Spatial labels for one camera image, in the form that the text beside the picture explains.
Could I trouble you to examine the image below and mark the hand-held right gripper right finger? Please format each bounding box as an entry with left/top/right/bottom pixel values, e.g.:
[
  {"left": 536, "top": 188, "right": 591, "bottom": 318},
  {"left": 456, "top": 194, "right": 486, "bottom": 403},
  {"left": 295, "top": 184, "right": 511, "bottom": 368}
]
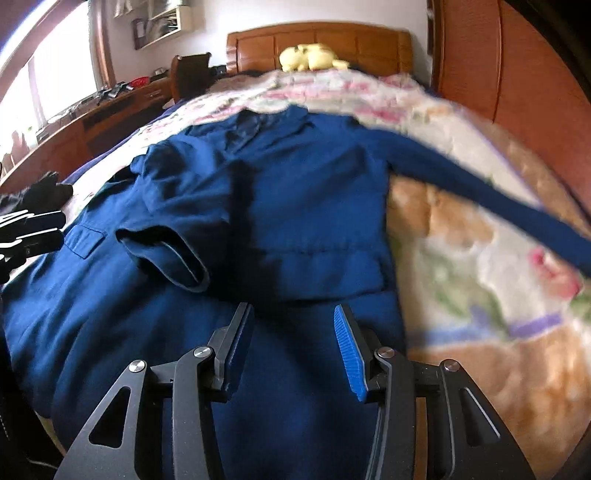
[{"left": 332, "top": 304, "right": 537, "bottom": 480}]

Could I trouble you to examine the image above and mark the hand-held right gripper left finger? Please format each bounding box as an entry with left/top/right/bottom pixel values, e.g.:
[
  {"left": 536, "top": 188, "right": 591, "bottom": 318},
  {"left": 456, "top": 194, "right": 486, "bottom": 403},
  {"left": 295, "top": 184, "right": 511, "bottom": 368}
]
[{"left": 53, "top": 302, "right": 254, "bottom": 480}]

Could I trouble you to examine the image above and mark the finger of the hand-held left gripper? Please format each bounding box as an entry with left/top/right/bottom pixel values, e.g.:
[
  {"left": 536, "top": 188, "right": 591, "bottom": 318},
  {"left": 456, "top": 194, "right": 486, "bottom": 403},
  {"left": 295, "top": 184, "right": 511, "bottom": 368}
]
[
  {"left": 0, "top": 172, "right": 75, "bottom": 210},
  {"left": 0, "top": 210, "right": 66, "bottom": 282}
]

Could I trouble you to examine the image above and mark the blue jacket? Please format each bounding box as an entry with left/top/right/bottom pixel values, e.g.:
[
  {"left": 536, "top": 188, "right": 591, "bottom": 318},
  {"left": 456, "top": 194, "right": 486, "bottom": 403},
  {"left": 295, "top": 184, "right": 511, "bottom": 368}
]
[{"left": 2, "top": 104, "right": 591, "bottom": 444}]

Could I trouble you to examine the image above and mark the wooden desk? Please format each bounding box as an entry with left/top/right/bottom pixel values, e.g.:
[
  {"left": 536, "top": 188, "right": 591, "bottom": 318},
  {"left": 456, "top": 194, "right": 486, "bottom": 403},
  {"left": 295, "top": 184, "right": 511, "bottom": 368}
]
[{"left": 0, "top": 79, "right": 174, "bottom": 192}]

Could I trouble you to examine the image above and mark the window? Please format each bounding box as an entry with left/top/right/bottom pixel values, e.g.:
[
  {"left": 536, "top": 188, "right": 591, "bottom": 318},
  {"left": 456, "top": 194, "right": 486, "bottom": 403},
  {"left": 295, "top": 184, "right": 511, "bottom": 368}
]
[{"left": 0, "top": 0, "right": 105, "bottom": 155}]

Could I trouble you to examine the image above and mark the dark cloth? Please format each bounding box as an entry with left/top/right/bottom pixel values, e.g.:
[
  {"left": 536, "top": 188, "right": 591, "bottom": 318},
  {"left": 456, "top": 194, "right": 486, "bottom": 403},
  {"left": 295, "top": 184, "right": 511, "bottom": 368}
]
[{"left": 0, "top": 291, "right": 61, "bottom": 480}]

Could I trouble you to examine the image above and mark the floral blanket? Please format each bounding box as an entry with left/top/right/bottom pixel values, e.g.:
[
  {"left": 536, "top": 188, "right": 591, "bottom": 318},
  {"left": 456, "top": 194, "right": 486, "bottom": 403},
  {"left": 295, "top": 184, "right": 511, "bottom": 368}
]
[{"left": 60, "top": 69, "right": 591, "bottom": 462}]

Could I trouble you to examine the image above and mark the wooden chair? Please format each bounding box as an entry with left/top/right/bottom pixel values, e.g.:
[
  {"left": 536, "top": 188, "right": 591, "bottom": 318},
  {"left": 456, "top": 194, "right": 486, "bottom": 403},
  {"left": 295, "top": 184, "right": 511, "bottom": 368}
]
[{"left": 170, "top": 53, "right": 213, "bottom": 103}]

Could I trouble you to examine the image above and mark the wooden headboard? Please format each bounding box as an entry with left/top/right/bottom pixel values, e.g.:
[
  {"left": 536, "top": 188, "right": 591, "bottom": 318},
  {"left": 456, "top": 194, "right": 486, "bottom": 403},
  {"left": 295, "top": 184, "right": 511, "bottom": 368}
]
[{"left": 226, "top": 21, "right": 413, "bottom": 77}]

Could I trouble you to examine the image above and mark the yellow plush toy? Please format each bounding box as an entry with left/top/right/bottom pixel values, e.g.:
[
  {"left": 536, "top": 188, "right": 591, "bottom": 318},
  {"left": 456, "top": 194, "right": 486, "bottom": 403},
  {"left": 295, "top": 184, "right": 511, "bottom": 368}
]
[{"left": 279, "top": 43, "right": 350, "bottom": 72}]

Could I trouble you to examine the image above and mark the wooden wardrobe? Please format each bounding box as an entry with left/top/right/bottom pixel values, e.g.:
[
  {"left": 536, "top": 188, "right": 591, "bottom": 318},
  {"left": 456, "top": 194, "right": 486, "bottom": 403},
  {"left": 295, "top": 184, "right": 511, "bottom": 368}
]
[{"left": 427, "top": 0, "right": 591, "bottom": 153}]

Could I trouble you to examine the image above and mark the white wall shelf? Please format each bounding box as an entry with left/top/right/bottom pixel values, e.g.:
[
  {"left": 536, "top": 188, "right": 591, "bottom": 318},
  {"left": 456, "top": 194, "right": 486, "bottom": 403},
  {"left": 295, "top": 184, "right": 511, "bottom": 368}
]
[{"left": 130, "top": 0, "right": 195, "bottom": 50}]

